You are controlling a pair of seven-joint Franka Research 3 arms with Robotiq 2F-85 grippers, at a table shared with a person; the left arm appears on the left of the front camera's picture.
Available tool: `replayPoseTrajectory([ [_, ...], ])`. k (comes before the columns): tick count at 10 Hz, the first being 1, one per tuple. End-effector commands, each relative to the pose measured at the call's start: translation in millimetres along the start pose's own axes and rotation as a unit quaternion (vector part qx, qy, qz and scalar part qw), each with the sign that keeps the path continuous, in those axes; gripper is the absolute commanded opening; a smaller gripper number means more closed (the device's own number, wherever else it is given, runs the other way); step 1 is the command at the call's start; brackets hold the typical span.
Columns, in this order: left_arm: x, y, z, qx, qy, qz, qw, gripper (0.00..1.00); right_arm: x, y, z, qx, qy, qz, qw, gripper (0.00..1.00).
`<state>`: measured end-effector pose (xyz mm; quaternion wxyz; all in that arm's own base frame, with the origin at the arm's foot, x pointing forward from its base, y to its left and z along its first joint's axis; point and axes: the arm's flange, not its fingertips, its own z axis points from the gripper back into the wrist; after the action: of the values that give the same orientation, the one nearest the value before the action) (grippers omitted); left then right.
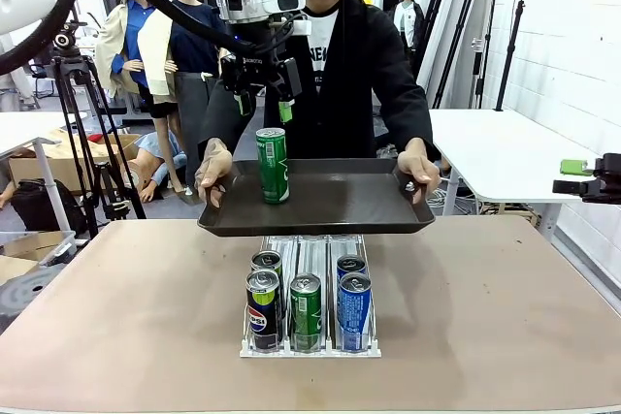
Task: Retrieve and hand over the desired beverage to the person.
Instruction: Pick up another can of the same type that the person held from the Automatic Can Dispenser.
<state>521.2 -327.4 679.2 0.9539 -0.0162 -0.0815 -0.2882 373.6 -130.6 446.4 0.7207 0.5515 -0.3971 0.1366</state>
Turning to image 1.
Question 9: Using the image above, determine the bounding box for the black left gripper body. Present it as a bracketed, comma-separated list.
[220, 52, 288, 94]

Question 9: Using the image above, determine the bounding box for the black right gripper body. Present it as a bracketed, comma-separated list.
[592, 151, 621, 205]

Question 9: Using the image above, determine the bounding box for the green Chilsung cider can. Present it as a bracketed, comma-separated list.
[289, 272, 323, 353]
[255, 127, 291, 206]

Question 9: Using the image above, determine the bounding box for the dark brown serving tray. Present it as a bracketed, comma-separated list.
[196, 157, 437, 238]

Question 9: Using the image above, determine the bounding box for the blue Pocari Sweat can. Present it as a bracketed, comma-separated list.
[338, 271, 373, 353]
[336, 254, 368, 279]

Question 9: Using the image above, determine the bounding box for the person's left forearm black sleeve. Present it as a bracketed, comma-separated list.
[377, 88, 436, 161]

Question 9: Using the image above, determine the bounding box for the person's right forearm black sleeve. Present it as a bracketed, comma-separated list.
[197, 83, 244, 153]

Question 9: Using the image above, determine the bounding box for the person in black jacket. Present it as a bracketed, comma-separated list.
[197, 0, 436, 163]

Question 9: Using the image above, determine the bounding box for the person's right hand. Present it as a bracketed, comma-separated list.
[194, 137, 234, 209]

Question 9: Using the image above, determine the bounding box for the person's left hand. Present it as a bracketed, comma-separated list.
[396, 149, 441, 206]

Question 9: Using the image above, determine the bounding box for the mannequin with navy top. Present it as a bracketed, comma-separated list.
[138, 0, 233, 198]

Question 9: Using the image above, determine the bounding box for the white folding table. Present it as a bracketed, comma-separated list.
[429, 108, 603, 231]

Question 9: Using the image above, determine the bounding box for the crouching figure in blue shirt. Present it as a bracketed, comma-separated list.
[128, 132, 188, 205]

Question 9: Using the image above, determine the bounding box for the brown cardboard box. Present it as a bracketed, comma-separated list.
[7, 130, 145, 192]

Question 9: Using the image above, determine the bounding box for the mannequin with blue shirt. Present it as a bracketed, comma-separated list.
[94, 0, 188, 195]

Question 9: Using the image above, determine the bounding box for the black upright light stand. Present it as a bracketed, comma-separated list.
[493, 0, 528, 112]

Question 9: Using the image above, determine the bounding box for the clear plastic can dispenser rack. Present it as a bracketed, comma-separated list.
[239, 234, 383, 360]

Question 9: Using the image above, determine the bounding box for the mannequin with white black outfit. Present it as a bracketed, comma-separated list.
[392, 0, 426, 64]

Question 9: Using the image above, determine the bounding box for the black Pepsi can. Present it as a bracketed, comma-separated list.
[250, 249, 284, 289]
[245, 269, 283, 352]

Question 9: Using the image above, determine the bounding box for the white work table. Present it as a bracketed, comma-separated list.
[0, 111, 88, 231]

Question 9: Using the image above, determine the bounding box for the black backpack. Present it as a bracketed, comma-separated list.
[10, 178, 88, 236]

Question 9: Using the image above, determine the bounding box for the clear plastic storage bin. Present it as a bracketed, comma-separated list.
[0, 230, 78, 270]

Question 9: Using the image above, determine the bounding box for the grey hanging garment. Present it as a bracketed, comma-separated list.
[0, 33, 35, 112]

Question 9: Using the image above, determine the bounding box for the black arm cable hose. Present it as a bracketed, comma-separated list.
[0, 0, 273, 77]

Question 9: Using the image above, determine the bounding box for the black camera tripod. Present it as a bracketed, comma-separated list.
[50, 20, 147, 240]

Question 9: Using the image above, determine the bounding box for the black round base plate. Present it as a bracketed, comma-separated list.
[0, 263, 67, 333]

